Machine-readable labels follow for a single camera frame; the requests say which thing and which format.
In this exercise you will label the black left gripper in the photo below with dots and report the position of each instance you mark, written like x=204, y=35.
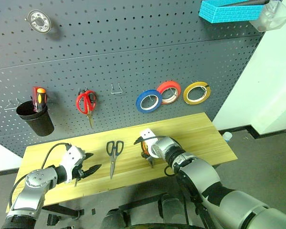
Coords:
x=78, y=173

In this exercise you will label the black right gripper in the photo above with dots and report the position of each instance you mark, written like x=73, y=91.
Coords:
x=149, y=157

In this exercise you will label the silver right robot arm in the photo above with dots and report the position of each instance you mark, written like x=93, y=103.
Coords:
x=205, y=176

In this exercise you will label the blue tape roll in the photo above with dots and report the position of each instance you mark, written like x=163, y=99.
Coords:
x=139, y=103

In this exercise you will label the black pegboard hook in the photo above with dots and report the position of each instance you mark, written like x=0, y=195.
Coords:
x=81, y=90

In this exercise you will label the red tape roll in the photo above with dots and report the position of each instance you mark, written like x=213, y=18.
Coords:
x=169, y=84

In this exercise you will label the yellow tape roll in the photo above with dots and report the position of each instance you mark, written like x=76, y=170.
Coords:
x=187, y=91

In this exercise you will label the dark grey metal pegboard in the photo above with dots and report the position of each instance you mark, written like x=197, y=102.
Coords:
x=109, y=47

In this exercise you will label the dark rounded shape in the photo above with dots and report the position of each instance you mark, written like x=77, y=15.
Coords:
x=114, y=218
x=169, y=205

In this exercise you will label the black plastic cup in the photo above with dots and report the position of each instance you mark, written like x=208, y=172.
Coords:
x=39, y=124

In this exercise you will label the small white bottle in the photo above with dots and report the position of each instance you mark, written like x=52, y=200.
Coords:
x=227, y=136

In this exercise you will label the orange and black screwdriver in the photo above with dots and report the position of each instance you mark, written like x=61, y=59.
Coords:
x=41, y=97

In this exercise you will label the round silver metal disc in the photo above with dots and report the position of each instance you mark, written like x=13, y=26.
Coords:
x=39, y=22

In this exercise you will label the blue brick-pattern box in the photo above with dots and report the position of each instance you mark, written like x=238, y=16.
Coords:
x=228, y=14

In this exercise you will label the black object on blue box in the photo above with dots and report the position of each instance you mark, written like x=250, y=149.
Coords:
x=248, y=3

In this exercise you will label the clear plastic container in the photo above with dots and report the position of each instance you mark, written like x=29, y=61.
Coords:
x=271, y=19

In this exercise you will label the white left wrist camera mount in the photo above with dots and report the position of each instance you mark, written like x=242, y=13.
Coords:
x=72, y=155

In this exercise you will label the black metal table frame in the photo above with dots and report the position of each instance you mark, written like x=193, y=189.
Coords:
x=62, y=210

